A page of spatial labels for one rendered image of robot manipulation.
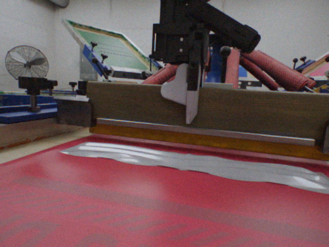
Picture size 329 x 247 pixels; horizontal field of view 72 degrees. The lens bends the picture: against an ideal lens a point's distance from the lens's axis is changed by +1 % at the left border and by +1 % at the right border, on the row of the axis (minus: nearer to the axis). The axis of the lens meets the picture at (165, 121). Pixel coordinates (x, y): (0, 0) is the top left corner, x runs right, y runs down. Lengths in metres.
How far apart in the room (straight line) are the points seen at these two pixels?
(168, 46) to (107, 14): 5.01
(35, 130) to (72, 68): 5.23
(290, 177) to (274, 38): 4.40
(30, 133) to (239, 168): 0.33
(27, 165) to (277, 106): 0.35
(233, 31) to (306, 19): 4.47
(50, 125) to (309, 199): 0.40
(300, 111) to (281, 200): 0.17
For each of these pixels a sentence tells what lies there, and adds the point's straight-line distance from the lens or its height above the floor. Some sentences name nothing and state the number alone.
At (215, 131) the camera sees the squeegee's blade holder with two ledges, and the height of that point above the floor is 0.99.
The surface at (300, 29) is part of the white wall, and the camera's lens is 4.77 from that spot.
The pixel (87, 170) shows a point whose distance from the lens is 0.29.
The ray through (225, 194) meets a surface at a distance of 0.24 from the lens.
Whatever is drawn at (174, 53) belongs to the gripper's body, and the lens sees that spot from 0.36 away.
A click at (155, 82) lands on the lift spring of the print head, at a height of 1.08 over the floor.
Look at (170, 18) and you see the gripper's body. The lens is 0.39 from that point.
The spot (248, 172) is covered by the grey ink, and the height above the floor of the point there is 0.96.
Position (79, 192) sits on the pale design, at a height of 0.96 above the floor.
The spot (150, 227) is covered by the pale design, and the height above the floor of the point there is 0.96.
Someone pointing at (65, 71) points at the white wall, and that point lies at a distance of 5.76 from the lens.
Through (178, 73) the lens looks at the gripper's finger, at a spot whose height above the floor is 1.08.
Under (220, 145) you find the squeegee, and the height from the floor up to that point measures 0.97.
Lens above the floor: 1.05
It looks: 8 degrees down
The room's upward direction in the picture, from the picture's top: 3 degrees clockwise
